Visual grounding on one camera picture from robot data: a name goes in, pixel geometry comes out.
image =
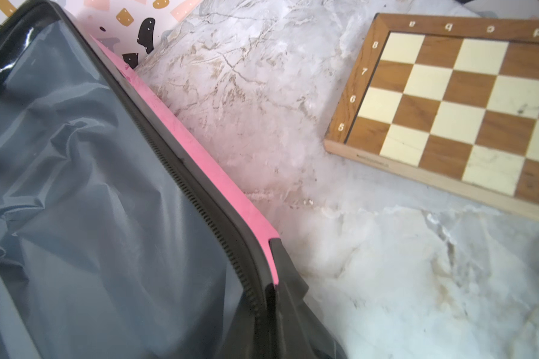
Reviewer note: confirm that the pink hard-shell suitcase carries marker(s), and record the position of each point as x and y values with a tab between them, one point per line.
120	237

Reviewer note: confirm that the wooden chess board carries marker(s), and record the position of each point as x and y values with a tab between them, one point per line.
452	102

